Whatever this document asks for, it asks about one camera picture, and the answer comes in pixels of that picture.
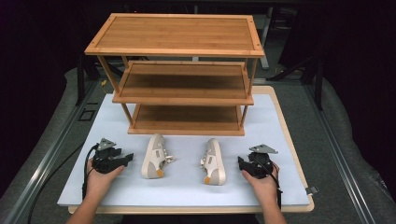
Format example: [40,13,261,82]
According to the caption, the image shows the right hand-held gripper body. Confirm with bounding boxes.
[247,143,279,179]

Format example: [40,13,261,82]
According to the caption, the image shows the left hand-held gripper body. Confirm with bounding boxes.
[92,137,126,175]

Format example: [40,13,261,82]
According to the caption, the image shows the beige and white sneaker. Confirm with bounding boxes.
[200,137,227,187]
[140,133,175,180]

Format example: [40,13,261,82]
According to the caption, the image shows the wooden three-tier shoe rack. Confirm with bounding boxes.
[83,12,265,137]

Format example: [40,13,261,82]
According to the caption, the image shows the person's left hand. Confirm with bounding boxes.
[84,158,126,201]

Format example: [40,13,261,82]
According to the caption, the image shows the person's right hand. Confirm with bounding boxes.
[241,162,281,203]

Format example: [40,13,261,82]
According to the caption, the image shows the white foam mat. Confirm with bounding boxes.
[57,92,311,208]

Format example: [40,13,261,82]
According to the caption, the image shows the black stand leg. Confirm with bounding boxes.
[76,52,87,107]
[313,55,325,110]

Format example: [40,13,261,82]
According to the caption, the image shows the grey metal stand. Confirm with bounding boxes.
[259,6,276,71]

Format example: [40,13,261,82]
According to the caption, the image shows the left hand-held gripper cable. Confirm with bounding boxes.
[81,143,101,201]

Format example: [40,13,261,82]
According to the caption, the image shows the grey metal rail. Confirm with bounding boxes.
[2,78,106,224]
[302,83,377,224]

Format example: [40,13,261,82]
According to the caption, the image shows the long black cable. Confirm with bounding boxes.
[27,141,86,224]

